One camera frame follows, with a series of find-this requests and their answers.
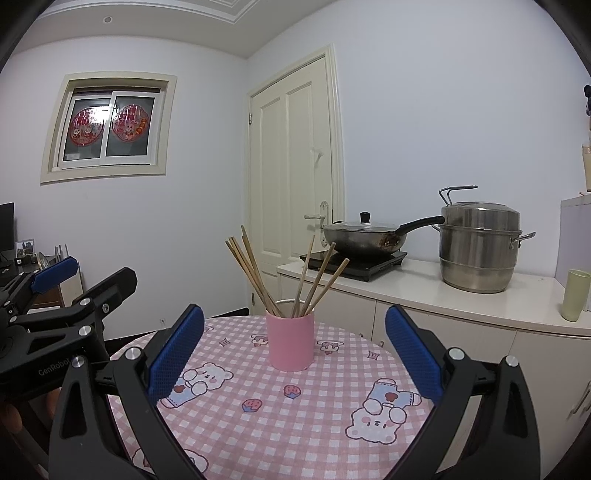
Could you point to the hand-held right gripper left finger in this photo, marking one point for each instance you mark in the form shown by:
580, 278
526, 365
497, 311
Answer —
178, 355

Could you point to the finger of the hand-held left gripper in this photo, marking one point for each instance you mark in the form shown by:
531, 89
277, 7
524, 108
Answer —
55, 274
115, 288

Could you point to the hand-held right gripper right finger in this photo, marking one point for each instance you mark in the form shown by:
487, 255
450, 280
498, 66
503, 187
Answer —
413, 355

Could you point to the bunch of wooden chopsticks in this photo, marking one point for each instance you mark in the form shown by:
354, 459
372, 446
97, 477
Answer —
268, 300

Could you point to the pink cup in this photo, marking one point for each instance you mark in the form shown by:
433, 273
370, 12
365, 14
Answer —
291, 341

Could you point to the person's left hand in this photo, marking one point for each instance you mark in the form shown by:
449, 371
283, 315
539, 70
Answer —
10, 420

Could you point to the white router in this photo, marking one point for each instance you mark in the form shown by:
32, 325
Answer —
62, 253

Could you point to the white counter cabinet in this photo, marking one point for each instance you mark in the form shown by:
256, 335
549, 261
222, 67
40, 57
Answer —
461, 341

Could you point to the black monitor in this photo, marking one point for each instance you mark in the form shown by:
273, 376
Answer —
5, 230

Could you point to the black induction cooker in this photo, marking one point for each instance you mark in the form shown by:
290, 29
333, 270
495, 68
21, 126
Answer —
364, 267

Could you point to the stainless steel steamer pot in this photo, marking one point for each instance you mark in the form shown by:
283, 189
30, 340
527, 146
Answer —
478, 254

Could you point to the pink checked tablecloth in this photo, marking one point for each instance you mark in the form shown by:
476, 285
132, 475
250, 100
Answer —
286, 415

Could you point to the glass wok lid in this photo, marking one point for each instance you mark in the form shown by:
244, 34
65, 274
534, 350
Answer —
360, 226

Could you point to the red round window decoration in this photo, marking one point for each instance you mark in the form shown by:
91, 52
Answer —
87, 127
130, 122

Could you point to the pale green cup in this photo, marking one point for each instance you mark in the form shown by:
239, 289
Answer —
576, 295

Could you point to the white panel door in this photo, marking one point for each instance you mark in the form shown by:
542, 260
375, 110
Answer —
295, 161

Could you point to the beige cup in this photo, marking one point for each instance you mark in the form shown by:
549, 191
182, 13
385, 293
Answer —
586, 175

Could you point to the small photo frame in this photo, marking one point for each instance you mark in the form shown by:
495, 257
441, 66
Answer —
25, 248

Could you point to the window with cream frame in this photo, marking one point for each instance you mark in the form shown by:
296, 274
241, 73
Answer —
87, 157

